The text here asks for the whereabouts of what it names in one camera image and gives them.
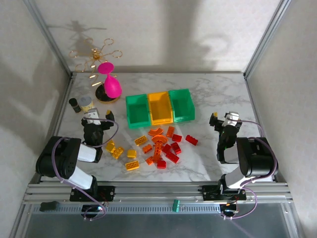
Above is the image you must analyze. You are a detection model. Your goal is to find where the long orange lego brick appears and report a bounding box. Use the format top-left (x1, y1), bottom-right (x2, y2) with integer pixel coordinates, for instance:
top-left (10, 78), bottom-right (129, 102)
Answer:
top-left (153, 141), bottom-right (164, 162)

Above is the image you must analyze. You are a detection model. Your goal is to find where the small black bottle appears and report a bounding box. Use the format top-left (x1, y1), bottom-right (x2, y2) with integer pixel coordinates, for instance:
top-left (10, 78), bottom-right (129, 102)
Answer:
top-left (68, 98), bottom-right (82, 114)

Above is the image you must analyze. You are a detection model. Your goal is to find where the jar with silver lid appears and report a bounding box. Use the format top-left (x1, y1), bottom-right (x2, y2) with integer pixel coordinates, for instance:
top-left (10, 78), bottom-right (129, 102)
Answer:
top-left (78, 95), bottom-right (96, 112)

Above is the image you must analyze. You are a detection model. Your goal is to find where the green plastic bin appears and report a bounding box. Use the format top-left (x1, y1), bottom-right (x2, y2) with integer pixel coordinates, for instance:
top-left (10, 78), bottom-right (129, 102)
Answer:
top-left (168, 88), bottom-right (197, 123)
top-left (125, 93), bottom-right (152, 129)

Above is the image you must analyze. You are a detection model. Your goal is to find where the pink wine glass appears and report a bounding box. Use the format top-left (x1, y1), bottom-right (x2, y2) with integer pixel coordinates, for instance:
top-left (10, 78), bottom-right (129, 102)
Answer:
top-left (97, 61), bottom-right (123, 99)

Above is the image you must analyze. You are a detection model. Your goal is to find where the yellow plastic bin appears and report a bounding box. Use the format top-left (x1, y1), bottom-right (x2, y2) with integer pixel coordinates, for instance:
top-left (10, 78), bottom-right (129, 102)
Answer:
top-left (147, 91), bottom-right (174, 126)

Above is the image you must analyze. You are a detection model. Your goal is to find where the small controller board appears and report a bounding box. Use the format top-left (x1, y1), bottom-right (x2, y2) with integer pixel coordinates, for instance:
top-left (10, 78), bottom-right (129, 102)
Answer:
top-left (220, 204), bottom-right (240, 215)
top-left (81, 204), bottom-right (105, 215)

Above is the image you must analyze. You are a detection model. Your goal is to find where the grey metal panel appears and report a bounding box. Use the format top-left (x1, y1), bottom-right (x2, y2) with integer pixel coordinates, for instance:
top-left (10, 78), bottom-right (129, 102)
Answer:
top-left (9, 203), bottom-right (308, 238)

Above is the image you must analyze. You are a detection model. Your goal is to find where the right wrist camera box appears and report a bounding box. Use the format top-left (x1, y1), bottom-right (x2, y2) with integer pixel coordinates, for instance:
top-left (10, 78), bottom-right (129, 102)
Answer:
top-left (222, 111), bottom-right (241, 127)

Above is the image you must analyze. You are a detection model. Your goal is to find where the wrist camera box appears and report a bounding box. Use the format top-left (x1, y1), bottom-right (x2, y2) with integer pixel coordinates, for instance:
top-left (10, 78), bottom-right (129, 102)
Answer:
top-left (222, 111), bottom-right (241, 127)
top-left (83, 108), bottom-right (101, 124)

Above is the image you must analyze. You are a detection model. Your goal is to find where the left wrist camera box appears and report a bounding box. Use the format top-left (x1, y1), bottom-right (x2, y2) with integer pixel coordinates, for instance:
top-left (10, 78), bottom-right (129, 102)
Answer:
top-left (83, 108), bottom-right (101, 124)

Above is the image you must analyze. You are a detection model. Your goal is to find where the aluminium side rail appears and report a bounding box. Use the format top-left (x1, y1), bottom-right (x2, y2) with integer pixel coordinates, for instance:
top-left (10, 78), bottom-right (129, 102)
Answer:
top-left (29, 71), bottom-right (77, 184)
top-left (243, 71), bottom-right (283, 184)

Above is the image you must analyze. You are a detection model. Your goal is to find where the gold wire glass rack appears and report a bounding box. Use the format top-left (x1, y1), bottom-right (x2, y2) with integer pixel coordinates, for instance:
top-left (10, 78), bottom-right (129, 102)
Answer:
top-left (68, 37), bottom-right (124, 104)

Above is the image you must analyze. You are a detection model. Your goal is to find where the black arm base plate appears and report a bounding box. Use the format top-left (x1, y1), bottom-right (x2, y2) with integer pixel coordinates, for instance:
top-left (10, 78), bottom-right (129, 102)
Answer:
top-left (69, 185), bottom-right (116, 202)
top-left (202, 184), bottom-right (248, 201)

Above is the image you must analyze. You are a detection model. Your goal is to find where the wide aluminium mounting rail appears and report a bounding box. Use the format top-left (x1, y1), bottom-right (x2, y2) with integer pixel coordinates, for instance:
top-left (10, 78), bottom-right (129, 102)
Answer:
top-left (21, 181), bottom-right (297, 205)

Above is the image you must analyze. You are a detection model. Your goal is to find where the aluminium frame post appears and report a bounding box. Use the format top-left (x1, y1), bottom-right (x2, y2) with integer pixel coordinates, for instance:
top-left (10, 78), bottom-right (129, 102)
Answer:
top-left (23, 0), bottom-right (74, 77)
top-left (243, 0), bottom-right (292, 77)

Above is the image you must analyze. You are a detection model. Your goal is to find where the grey slotted cable duct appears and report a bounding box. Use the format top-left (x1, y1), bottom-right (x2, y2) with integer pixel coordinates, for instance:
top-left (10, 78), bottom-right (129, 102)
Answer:
top-left (32, 203), bottom-right (223, 214)

